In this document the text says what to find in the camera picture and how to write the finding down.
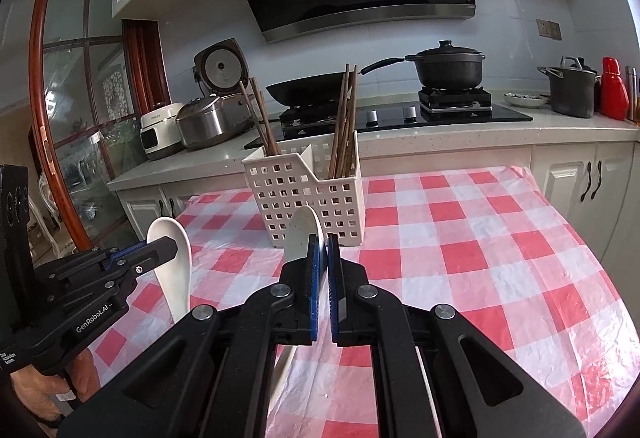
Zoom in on white ceramic spoon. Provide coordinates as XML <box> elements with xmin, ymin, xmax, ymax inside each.
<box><xmin>146</xmin><ymin>217</ymin><xmax>193</xmax><ymax>323</ymax></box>
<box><xmin>269</xmin><ymin>204</ymin><xmax>327</xmax><ymax>399</ymax></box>

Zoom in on lower white kitchen cabinets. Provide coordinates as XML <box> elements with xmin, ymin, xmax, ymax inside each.
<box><xmin>110</xmin><ymin>134</ymin><xmax>638</xmax><ymax>258</ymax></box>

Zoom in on person's left hand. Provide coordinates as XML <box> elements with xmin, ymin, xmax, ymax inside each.
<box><xmin>10</xmin><ymin>349</ymin><xmax>100</xmax><ymax>423</ymax></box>

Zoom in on white small cooker appliance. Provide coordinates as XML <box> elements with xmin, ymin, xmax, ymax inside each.
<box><xmin>140</xmin><ymin>102</ymin><xmax>183</xmax><ymax>161</ymax></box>

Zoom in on white perforated utensil basket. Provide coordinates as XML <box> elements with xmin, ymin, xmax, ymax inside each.
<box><xmin>242</xmin><ymin>135</ymin><xmax>366</xmax><ymax>248</ymax></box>

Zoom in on red framed glass door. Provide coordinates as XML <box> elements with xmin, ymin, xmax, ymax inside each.
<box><xmin>28</xmin><ymin>0</ymin><xmax>170</xmax><ymax>250</ymax></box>

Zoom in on silver open rice cooker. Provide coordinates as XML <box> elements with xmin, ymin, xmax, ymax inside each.
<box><xmin>176</xmin><ymin>38</ymin><xmax>254</xmax><ymax>151</ymax></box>

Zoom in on black gas cooktop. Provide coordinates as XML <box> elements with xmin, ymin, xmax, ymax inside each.
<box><xmin>270</xmin><ymin>88</ymin><xmax>532</xmax><ymax>141</ymax></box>

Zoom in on black wok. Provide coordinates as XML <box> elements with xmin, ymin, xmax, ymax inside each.
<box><xmin>264</xmin><ymin>55</ymin><xmax>407</xmax><ymax>109</ymax></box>

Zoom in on white plate with food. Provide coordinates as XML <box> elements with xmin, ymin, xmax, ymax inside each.
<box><xmin>503</xmin><ymin>92</ymin><xmax>549</xmax><ymax>109</ymax></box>

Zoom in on red thermos jug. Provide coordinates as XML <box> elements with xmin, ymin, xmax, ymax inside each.
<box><xmin>600</xmin><ymin>57</ymin><xmax>629</xmax><ymax>120</ymax></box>

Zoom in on grey stock pot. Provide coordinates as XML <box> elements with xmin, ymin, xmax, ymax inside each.
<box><xmin>537</xmin><ymin>57</ymin><xmax>597</xmax><ymax>118</ymax></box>

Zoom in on black lidded pot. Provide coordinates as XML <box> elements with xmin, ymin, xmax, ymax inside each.
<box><xmin>405</xmin><ymin>40</ymin><xmax>486</xmax><ymax>90</ymax></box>

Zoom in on steel thermos bottle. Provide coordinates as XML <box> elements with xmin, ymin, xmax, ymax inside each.
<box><xmin>625</xmin><ymin>66</ymin><xmax>639</xmax><ymax>124</ymax></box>

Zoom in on wall power socket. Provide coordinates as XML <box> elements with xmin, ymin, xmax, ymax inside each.
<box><xmin>536</xmin><ymin>19</ymin><xmax>562</xmax><ymax>42</ymax></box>

